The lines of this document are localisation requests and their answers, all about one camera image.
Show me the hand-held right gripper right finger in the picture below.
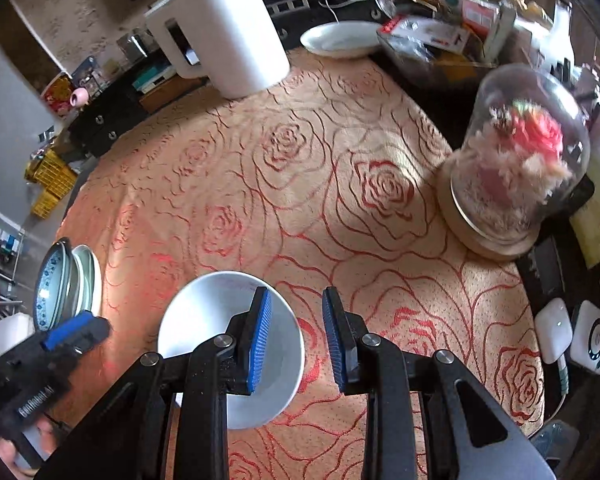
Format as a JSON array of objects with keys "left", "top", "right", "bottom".
[{"left": 321, "top": 287, "right": 556, "bottom": 480}]

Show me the white device with round dial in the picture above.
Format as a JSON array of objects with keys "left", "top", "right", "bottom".
[{"left": 569, "top": 300, "right": 600, "bottom": 376}]

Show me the blue patterned bowl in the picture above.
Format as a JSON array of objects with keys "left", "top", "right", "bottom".
[{"left": 32, "top": 237, "right": 73, "bottom": 336}]

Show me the blue picture frame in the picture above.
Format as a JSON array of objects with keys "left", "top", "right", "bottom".
[{"left": 72, "top": 57, "right": 101, "bottom": 86}]

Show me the white power strip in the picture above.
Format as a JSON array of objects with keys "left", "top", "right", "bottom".
[{"left": 267, "top": 0, "right": 311, "bottom": 17}]

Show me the teal flat box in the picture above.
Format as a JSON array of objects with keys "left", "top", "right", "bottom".
[{"left": 132, "top": 67, "right": 176, "bottom": 93}]

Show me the red and white packet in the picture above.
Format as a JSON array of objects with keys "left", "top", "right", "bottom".
[{"left": 377, "top": 14, "right": 473, "bottom": 56}]

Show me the metal canister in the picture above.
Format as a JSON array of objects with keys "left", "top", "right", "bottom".
[{"left": 117, "top": 30, "right": 148, "bottom": 60}]

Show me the glass dome with flower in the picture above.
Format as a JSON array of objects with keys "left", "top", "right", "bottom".
[{"left": 436, "top": 64, "right": 592, "bottom": 261}]

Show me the large white kettle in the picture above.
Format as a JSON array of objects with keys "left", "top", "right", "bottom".
[{"left": 144, "top": 0, "right": 292, "bottom": 100}]

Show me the white plate with thin rim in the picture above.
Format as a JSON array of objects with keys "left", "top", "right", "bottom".
[{"left": 300, "top": 21, "right": 383, "bottom": 58}]

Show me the white round plate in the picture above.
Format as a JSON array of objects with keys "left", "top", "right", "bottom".
[{"left": 72, "top": 244, "right": 104, "bottom": 317}]

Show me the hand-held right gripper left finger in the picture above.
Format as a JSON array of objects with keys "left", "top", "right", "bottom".
[{"left": 32, "top": 286, "right": 273, "bottom": 480}]

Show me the white square device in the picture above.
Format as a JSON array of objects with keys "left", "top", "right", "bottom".
[{"left": 534, "top": 297, "right": 576, "bottom": 365}]

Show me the yellow plastic crate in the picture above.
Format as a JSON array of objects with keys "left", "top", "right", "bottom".
[
  {"left": 32, "top": 151, "right": 79, "bottom": 199},
  {"left": 30, "top": 189, "right": 65, "bottom": 221}
]

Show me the red patterned box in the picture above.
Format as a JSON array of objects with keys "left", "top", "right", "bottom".
[{"left": 40, "top": 71, "right": 76, "bottom": 113}]

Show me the white ceramic bowl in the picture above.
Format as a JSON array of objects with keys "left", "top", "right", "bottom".
[{"left": 157, "top": 270, "right": 306, "bottom": 430}]

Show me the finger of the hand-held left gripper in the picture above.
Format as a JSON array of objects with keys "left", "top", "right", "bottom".
[
  {"left": 55, "top": 318, "right": 113, "bottom": 362},
  {"left": 42, "top": 311, "right": 96, "bottom": 351}
]

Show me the black tablet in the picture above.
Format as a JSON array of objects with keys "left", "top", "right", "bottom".
[{"left": 522, "top": 237, "right": 567, "bottom": 306}]

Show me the person's left hand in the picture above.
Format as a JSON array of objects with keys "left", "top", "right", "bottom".
[{"left": 0, "top": 417, "right": 61, "bottom": 471}]

